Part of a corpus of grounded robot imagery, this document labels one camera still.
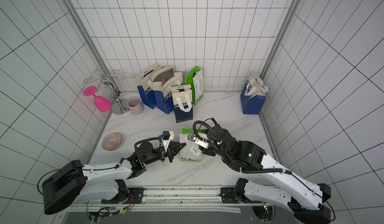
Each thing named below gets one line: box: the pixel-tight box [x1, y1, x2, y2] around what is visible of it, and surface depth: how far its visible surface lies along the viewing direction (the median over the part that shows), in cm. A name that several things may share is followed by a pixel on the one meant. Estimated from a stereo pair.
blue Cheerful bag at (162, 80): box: [151, 66, 184, 115], surface depth 97 cm
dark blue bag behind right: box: [240, 71, 269, 115], surface depth 98 cm
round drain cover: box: [101, 132, 122, 151], surface depth 91 cm
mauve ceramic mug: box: [127, 97, 145, 115], surface depth 108 cm
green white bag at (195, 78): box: [185, 66, 204, 106], surface depth 97 cm
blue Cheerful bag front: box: [136, 63, 162, 109], surface depth 97 cm
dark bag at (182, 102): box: [171, 84, 193, 123], surface depth 87 cm
